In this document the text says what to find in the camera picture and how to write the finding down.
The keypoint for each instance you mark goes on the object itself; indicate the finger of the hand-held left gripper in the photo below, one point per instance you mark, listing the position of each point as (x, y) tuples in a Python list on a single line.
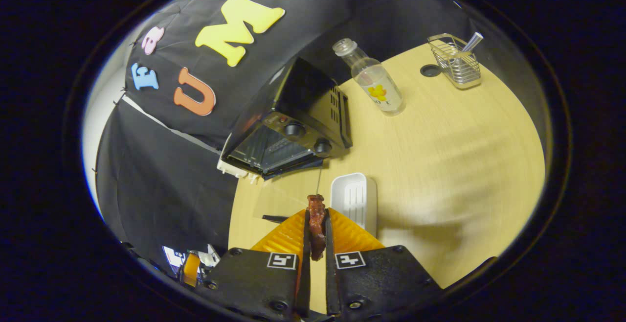
[(190, 269)]

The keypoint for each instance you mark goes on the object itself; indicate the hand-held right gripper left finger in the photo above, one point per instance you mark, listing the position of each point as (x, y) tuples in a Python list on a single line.
[(303, 292)]

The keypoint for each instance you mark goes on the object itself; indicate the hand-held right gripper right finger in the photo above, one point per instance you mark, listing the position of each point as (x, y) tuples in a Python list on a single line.
[(331, 287)]

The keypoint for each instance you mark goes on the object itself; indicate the red meat piece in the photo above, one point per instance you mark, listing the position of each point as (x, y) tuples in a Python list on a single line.
[(317, 224)]

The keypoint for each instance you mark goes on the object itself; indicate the black electric oven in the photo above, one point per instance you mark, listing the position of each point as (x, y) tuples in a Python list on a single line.
[(313, 92)]

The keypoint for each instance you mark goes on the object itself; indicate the white plastic tray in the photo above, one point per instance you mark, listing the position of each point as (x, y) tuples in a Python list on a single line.
[(349, 195)]

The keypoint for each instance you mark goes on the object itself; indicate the clear glass bottle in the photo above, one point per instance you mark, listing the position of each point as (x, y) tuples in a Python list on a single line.
[(376, 84)]

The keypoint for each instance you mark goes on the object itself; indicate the black round table grommet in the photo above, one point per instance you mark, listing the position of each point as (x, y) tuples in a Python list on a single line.
[(430, 70)]

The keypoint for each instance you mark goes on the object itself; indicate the metal utensil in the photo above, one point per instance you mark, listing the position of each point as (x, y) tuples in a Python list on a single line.
[(473, 41)]

